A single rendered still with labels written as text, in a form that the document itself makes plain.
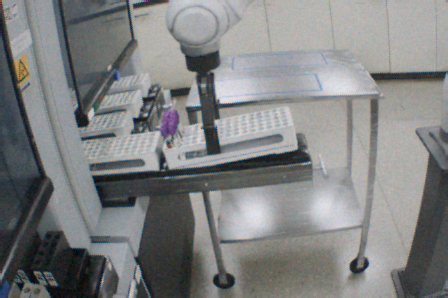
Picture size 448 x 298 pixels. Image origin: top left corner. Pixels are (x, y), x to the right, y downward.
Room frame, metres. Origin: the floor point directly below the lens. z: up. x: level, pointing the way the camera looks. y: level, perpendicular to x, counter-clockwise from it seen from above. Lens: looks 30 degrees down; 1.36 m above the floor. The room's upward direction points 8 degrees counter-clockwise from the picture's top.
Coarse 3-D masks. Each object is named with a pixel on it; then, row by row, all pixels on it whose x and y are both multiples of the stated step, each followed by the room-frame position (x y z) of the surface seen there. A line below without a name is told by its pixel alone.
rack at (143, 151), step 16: (96, 144) 0.98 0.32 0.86; (112, 144) 0.96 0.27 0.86; (128, 144) 0.95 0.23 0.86; (144, 144) 0.93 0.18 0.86; (160, 144) 0.96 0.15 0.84; (96, 160) 0.90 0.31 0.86; (112, 160) 0.90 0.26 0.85; (128, 160) 0.97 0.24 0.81; (144, 160) 0.89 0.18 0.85; (160, 160) 0.93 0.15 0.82
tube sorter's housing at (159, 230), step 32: (32, 0) 0.77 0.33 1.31; (32, 32) 0.76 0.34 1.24; (64, 64) 1.51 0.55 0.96; (128, 64) 1.49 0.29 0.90; (64, 96) 0.83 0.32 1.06; (64, 128) 0.79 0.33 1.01; (64, 160) 0.76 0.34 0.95; (96, 192) 0.86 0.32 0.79; (96, 224) 0.80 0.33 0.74; (128, 224) 0.80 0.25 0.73; (160, 224) 1.03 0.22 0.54; (192, 224) 1.50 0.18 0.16; (160, 256) 0.93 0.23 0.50; (192, 256) 1.34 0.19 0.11; (160, 288) 0.83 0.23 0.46
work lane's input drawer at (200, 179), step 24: (192, 168) 0.88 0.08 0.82; (216, 168) 0.87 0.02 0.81; (240, 168) 0.87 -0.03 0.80; (264, 168) 0.85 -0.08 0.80; (288, 168) 0.85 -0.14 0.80; (312, 168) 0.84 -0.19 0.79; (120, 192) 0.88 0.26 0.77; (144, 192) 0.88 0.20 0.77; (168, 192) 0.87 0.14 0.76; (192, 192) 0.87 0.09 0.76
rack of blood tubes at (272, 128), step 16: (256, 112) 0.97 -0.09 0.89; (272, 112) 0.95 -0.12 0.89; (288, 112) 0.93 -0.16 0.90; (192, 128) 0.96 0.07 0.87; (224, 128) 0.93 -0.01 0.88; (240, 128) 0.91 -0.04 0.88; (256, 128) 0.89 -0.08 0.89; (272, 128) 0.87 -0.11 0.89; (288, 128) 0.86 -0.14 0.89; (192, 144) 0.89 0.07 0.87; (224, 144) 0.95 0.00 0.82; (240, 144) 0.94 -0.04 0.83; (256, 144) 0.92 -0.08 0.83; (272, 144) 0.87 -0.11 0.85; (288, 144) 0.86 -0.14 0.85; (176, 160) 0.88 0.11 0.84; (192, 160) 0.88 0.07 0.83; (208, 160) 0.88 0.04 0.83; (224, 160) 0.88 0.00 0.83
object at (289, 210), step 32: (224, 64) 1.54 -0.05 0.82; (256, 64) 1.49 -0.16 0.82; (288, 64) 1.46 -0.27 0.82; (320, 64) 1.43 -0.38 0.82; (352, 64) 1.41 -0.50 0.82; (192, 96) 1.28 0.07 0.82; (224, 96) 1.24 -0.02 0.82; (256, 96) 1.21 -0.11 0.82; (288, 96) 1.18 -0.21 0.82; (320, 96) 1.17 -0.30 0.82; (352, 96) 1.15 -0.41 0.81; (352, 128) 1.56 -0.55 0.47; (224, 192) 1.53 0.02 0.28; (256, 192) 1.50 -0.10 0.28; (288, 192) 1.46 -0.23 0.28; (320, 192) 1.42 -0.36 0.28; (352, 192) 1.37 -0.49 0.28; (224, 224) 1.32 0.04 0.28; (256, 224) 1.29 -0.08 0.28; (288, 224) 1.26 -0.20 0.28; (320, 224) 1.22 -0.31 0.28; (352, 224) 1.18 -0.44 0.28; (224, 288) 1.22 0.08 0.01
